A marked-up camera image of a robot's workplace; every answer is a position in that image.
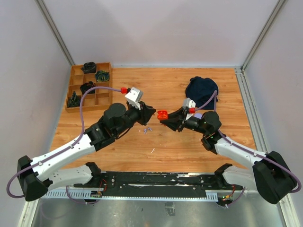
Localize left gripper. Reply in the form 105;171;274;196
115;101;156;136

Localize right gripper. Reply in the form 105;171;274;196
160;107;208;135

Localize orange earbud charging case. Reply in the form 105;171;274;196
157;110;169;121

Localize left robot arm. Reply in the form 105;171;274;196
17;101;156;201

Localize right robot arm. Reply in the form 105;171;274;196
157;107;302;204

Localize navy blue cloth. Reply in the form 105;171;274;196
185;76;219;110

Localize wooden compartment tray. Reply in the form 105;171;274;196
65;62;113;113

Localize green yellow rolled tie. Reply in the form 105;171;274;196
95;70;110;82

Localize black orange rolled tie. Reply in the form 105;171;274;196
80;81;96;94

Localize black rolled tie top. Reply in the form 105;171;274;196
81;61;97;74

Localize dark green folded tie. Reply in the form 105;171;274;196
67;91;81;108

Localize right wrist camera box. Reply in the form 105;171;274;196
182;98;196;121

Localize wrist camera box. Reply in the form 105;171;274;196
182;98;196;121
125;87;143;110

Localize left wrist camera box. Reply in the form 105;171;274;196
125;87;143;110

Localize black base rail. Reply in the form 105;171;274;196
73;171;242;200

